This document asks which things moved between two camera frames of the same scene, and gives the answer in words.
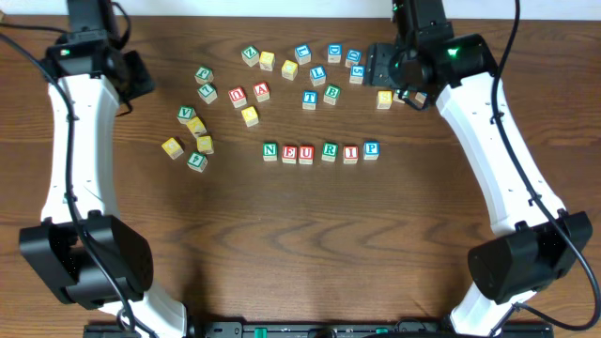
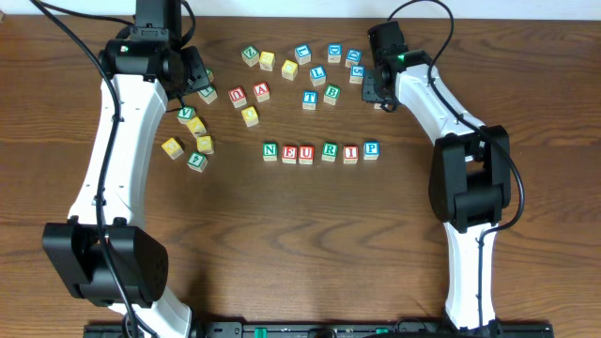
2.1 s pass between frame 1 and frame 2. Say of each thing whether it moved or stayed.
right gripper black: moved
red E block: stayed
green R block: stayed
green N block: stayed
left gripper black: moved
